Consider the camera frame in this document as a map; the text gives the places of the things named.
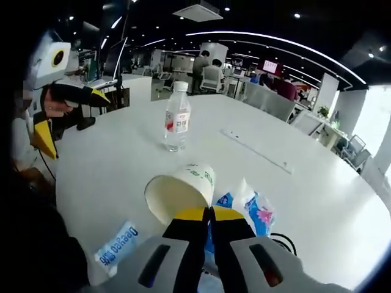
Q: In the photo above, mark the dark computer monitor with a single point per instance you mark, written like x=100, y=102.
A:
x=114, y=61

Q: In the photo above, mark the white table socket strip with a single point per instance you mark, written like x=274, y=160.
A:
x=256, y=151

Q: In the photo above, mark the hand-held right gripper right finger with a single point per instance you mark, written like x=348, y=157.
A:
x=244, y=259

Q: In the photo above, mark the green potted plant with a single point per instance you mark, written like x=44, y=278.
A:
x=323, y=111

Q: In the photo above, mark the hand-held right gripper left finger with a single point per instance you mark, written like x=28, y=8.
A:
x=171, y=259

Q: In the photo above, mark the ceiling air conditioner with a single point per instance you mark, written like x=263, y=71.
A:
x=198, y=11

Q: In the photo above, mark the blue tissue pack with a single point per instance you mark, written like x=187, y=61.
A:
x=256, y=210

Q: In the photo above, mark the silver wet wipes pack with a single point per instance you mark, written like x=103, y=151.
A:
x=117, y=247

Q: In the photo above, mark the person's left hand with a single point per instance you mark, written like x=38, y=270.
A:
x=58, y=108

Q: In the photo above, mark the black stand base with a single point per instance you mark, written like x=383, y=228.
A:
x=86, y=123

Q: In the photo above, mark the person's black clothing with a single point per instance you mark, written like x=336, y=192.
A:
x=39, y=244

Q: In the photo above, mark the grey mesh office chair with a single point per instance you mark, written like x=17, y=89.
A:
x=268, y=100

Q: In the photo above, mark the red wall screen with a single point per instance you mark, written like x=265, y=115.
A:
x=270, y=66

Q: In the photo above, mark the clear plastic water bottle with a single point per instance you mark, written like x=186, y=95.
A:
x=177, y=122

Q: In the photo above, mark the white paper cup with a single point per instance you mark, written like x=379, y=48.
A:
x=180, y=195

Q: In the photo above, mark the person's white shirt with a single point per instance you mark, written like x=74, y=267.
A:
x=21, y=143

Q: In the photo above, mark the white mesh office chair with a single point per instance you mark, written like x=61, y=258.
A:
x=307, y=122

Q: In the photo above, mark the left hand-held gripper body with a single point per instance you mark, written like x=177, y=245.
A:
x=46, y=64

